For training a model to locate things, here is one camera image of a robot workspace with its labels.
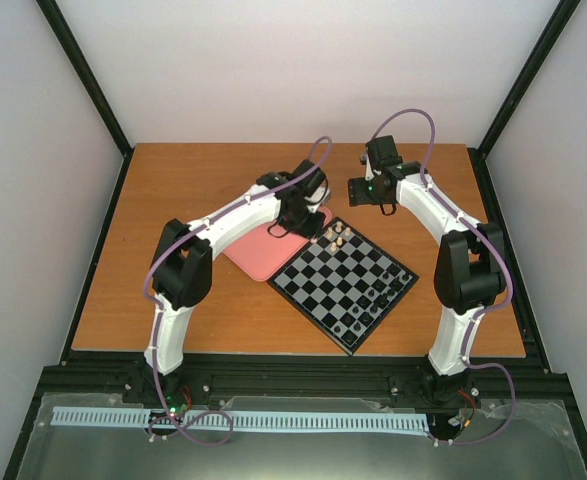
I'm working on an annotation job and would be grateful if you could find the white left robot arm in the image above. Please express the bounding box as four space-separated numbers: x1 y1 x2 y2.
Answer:
143 173 329 403

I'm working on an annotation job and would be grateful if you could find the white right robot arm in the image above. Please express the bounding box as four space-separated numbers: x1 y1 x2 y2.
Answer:
348 160 507 376

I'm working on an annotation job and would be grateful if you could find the black white chess board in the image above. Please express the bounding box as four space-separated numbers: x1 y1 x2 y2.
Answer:
268 217 419 355

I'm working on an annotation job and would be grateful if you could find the pink plastic tray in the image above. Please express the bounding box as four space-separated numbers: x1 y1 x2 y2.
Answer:
223 220 309 282

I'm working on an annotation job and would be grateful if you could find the light blue cable duct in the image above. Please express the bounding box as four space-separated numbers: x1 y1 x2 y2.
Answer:
50 406 429 436

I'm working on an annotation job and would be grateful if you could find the black aluminium frame base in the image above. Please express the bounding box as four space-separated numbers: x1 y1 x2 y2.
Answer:
4 351 587 479

